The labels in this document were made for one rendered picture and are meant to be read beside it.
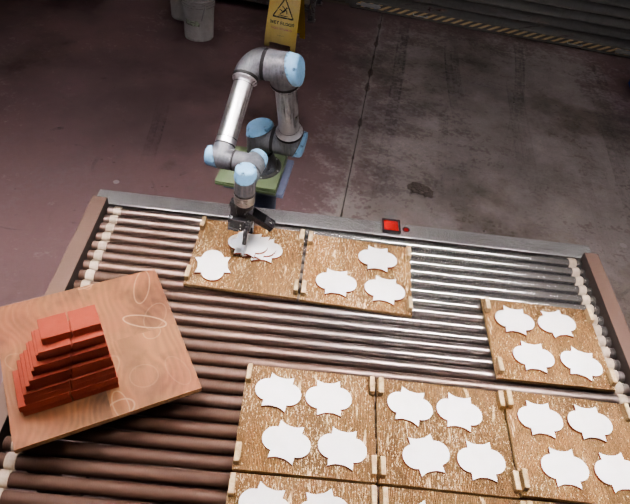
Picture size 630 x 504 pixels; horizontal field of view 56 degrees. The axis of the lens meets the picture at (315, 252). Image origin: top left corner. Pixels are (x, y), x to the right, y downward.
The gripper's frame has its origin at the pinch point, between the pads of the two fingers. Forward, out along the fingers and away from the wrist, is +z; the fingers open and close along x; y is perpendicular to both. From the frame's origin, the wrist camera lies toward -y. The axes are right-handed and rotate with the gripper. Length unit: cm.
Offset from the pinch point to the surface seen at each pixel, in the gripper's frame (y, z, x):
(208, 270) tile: 10.8, 1.8, 15.7
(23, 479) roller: 36, 4, 100
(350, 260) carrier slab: -39.3, 3.0, -5.0
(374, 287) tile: -50, 2, 7
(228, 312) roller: -0.8, 4.8, 30.3
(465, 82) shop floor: -115, 97, -353
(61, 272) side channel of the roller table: 59, 1, 31
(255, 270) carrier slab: -5.4, 2.9, 10.1
